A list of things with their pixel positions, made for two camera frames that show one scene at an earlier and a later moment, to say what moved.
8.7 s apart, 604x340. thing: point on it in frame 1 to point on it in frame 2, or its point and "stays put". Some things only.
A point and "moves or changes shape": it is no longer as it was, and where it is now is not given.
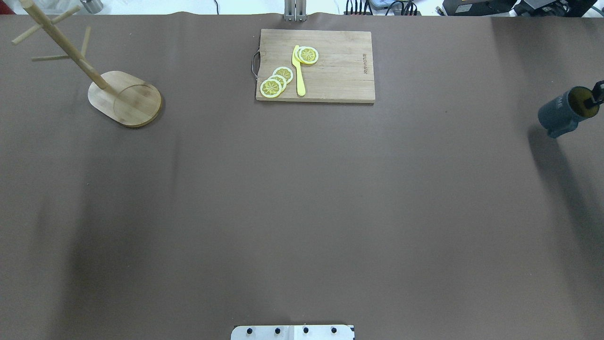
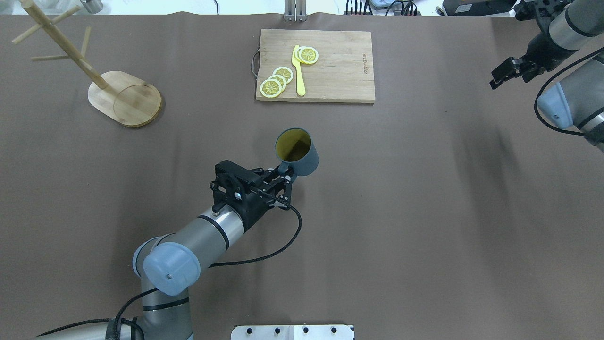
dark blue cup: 561,114 moves or changes shape
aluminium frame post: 295,11 stays put
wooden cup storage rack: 120,97 stays put
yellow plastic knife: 300,84 stays put
